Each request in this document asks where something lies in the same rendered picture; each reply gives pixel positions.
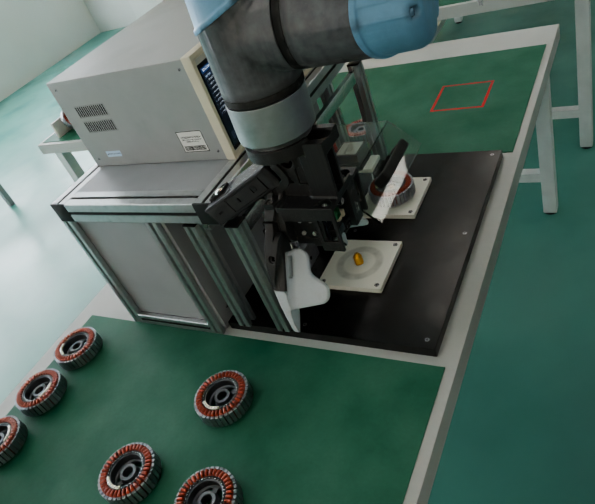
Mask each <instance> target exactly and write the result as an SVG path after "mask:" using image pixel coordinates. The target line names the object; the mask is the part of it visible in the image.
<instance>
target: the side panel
mask: <svg viewBox="0 0 595 504"><path fill-rule="evenodd" d="M62 222H63V223H64V225H65V226H66V227H67V229H68V230H69V231H70V233H71V234H72V236H73V237H74V238H75V240H76V241H77V242H78V244H79V245H80V246H81V248H82V249H83V251H84V252H85V253H86V255H87V256H88V257H89V259H90V260H91V261H92V263H93V264H94V266H95V267H96V268H97V270H98V271H99V272H100V274H101V275H102V276H103V278H104V279H105V281H106V282H107V283H108V285H109V286H110V287H111V289H112V290H113V291H114V293H115V294H116V296H117V297H118V298H119V300H120V301H121V302H122V304H123V305H124V307H125V308H126V309H127V311H128V312H129V313H130V315H131V316H132V317H133V319H134V320H135V321H137V322H139V321H140V322H143V323H150V324H157V325H164V326H170V327H177V328H184V329H191V330H197V331H204V332H211V333H219V334H224V333H225V328H228V327H229V323H228V322H227V324H226V325H222V324H221V322H220V321H219V319H218V317H217V316H216V314H215V312H214V311H213V309H212V307H211V306H210V304H209V302H208V301H207V299H206V297H205V296H204V294H203V292H202V291H201V289H200V288H199V286H198V284H197V283H196V281H195V279H194V278H193V276H192V274H191V273H190V271H189V269H188V268H187V266H186V264H185V263H184V261H183V259H182V258H181V256H180V254H179V253H178V251H177V249H176V248H175V246H174V244H173V243H172V241H171V239H170V238H169V236H168V234H167V233H166V231H165V229H164V228H163V226H162V224H161V223H135V222H83V221H76V222H66V221H62Z"/></svg>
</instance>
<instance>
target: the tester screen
mask: <svg viewBox="0 0 595 504"><path fill-rule="evenodd" d="M200 70H201V73H202V75H203V77H204V79H205V81H206V84H207V86H208V88H209V90H210V92H211V95H212V97H213V99H214V101H215V103H216V105H217V108H218V110H219V112H220V114H221V116H222V119H223V121H224V123H225V125H226V127H227V130H228V132H229V134H230V136H231V138H232V141H233V143H234V145H236V143H237V142H238V141H239V139H238V137H236V138H235V139H234V138H233V136H232V133H231V131H232V130H233V129H234V127H233V124H232V122H231V119H230V117H229V114H228V112H227V109H226V107H225V102H224V100H223V98H222V95H221V93H220V90H219V88H218V86H217V83H216V81H215V78H214V76H213V73H212V71H211V68H210V66H209V63H208V62H207V63H206V64H205V65H204V66H203V67H202V68H201V69H200Z"/></svg>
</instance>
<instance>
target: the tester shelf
mask: <svg viewBox="0 0 595 504"><path fill-rule="evenodd" d="M344 65H345V63H340V64H333V65H327V66H320V67H314V68H313V69H312V70H311V71H310V72H309V73H308V75H307V76H306V77H305V81H306V84H307V88H308V91H309V94H310V98H311V101H312V104H313V105H314V104H315V102H316V101H317V100H318V98H319V97H320V96H321V95H322V93H323V92H324V91H325V89H326V88H327V87H328V86H329V84H330V83H331V82H332V80H333V79H334V78H335V76H336V75H337V74H338V73H339V71H340V70H341V69H342V67H343V66H344ZM252 164H254V163H253V162H251V161H250V159H249V157H248V154H247V152H246V150H244V151H243V152H242V153H241V154H240V156H239V157H238V158H237V159H236V160H234V159H233V160H228V159H217V160H200V161H182V162H164V163H147V164H129V165H112V166H98V165H97V164H95V165H94V166H92V167H91V168H90V169H89V170H88V171H87V172H86V173H85V174H84V175H83V176H81V177H80V178H79V179H78V180H77V181H76V182H75V183H74V184H73V185H72V186H70V187H69V188H68V189H67V190H66V191H65V192H64V193H63V194H62V195H61V196H59V197H58V198H57V199H56V200H55V201H54V202H53V203H52V204H50V206H51V207H52V209H53V210H54V211H55V213H56V214H57V215H58V217H59V218H60V220H61V221H66V222H76V221H83V222H135V223H186V224H217V225H219V224H218V223H217V222H216V221H215V220H214V219H213V218H211V217H210V216H209V215H208V214H207V213H206V212H205V209H206V208H207V207H208V205H209V203H210V201H209V199H210V198H211V196H212V195H213V194H214V193H215V191H216V190H217V189H218V188H219V187H221V186H222V185H223V184H224V183H226V182H227V183H229V182H230V181H232V180H233V179H234V178H236V177H237V176H238V175H239V174H241V173H242V172H243V171H245V170H246V169H247V168H249V167H250V166H251V165H252Z"/></svg>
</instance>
